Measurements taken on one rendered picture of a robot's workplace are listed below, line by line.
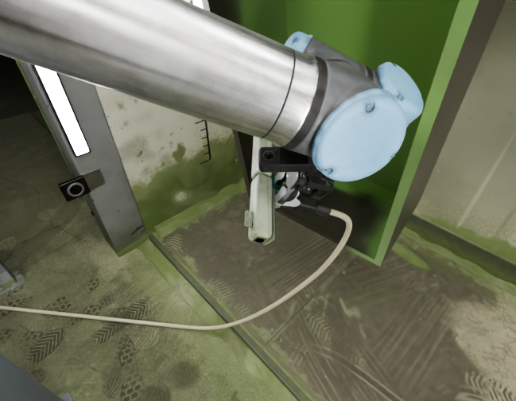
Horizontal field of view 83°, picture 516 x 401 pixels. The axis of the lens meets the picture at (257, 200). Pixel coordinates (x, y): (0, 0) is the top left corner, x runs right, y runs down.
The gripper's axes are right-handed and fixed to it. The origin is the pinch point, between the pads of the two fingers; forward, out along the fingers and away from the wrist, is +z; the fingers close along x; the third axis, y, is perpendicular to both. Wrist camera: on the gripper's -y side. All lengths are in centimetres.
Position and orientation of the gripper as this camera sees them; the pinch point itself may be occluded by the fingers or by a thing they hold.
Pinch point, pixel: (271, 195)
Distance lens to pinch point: 69.8
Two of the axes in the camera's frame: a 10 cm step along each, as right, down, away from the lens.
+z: -4.3, 4.1, 8.0
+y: 9.0, 2.3, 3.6
